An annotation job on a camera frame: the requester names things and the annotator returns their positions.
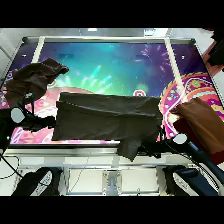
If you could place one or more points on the dark red garment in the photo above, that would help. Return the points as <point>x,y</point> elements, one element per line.
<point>183,128</point>

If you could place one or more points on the silver frame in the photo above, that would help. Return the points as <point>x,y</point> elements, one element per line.
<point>100,156</point>

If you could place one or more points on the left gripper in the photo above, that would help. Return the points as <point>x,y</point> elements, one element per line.
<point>43,123</point>

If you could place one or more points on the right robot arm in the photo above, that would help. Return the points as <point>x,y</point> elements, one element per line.
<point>196,156</point>

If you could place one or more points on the dark brown garment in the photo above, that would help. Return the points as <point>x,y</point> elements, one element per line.
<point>33,80</point>

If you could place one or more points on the black T-shirt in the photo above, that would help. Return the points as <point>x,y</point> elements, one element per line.
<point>106,116</point>

